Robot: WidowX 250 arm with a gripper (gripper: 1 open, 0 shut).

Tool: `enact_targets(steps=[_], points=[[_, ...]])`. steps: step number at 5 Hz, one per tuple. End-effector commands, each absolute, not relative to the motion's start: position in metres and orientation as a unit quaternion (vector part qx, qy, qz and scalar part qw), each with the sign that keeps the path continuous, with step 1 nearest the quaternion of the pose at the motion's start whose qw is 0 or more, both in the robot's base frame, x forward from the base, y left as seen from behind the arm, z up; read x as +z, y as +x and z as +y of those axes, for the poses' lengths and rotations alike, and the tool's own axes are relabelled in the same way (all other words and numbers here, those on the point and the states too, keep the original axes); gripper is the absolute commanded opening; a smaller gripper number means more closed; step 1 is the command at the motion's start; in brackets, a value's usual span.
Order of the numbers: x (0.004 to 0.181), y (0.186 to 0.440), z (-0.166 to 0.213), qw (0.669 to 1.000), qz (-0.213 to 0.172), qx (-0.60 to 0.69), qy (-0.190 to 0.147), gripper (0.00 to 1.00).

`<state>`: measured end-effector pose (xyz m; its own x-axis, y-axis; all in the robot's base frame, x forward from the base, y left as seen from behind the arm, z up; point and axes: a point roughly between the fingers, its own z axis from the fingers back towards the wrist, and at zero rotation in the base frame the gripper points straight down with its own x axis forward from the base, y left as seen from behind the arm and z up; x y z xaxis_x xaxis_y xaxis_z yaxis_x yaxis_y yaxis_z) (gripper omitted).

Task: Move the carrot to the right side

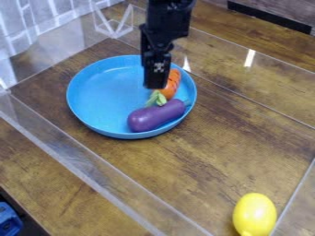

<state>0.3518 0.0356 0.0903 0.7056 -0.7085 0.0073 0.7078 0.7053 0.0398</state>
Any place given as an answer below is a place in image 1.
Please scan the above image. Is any blue object at corner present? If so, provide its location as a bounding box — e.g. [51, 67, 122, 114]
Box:
[0, 202, 24, 236]

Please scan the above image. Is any white checkered curtain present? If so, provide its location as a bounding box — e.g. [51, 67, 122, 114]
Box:
[0, 0, 123, 59]

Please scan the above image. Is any yellow toy lemon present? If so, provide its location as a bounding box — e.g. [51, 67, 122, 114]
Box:
[232, 193, 276, 236]

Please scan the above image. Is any blue plastic plate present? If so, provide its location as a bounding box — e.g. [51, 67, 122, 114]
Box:
[67, 55, 198, 139]

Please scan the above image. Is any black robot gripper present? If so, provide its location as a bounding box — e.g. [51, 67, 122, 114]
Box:
[139, 0, 198, 89]

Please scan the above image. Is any purple toy eggplant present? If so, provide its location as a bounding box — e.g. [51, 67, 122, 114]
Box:
[127, 99, 191, 133]

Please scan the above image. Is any orange toy carrot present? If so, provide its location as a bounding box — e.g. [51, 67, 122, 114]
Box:
[146, 68, 182, 107]

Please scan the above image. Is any clear acrylic barrier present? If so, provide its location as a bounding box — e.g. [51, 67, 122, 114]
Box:
[0, 0, 315, 236]

